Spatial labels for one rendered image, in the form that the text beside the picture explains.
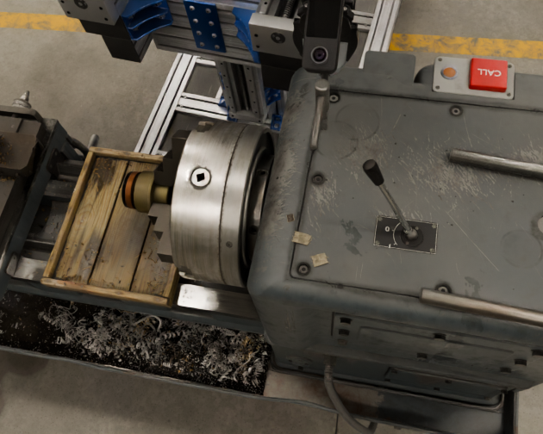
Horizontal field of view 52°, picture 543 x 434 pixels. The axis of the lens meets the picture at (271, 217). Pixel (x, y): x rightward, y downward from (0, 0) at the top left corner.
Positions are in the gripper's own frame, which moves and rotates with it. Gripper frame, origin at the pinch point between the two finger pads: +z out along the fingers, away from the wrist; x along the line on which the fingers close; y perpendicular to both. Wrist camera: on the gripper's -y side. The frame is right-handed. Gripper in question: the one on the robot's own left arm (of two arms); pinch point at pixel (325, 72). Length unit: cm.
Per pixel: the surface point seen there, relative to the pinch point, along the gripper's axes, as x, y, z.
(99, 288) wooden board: 45, -29, 45
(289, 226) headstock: 2.2, -22.3, 9.8
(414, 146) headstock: -15.5, -5.3, 9.8
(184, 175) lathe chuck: 21.9, -15.0, 11.8
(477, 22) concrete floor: -50, 143, 136
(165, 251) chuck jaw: 25.9, -25.1, 24.2
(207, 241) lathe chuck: 16.5, -24.3, 17.2
